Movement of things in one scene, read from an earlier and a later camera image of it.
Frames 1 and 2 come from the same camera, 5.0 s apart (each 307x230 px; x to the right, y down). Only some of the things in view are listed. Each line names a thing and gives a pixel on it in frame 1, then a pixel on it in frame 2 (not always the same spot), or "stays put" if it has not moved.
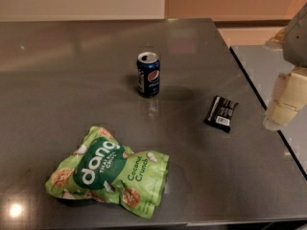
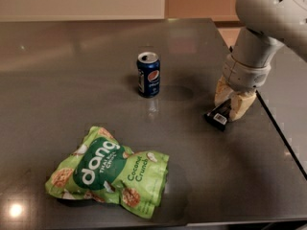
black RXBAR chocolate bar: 221,113 stays put
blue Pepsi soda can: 148,68 stays put
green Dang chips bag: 103,169 stays put
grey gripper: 296,45 to 244,75
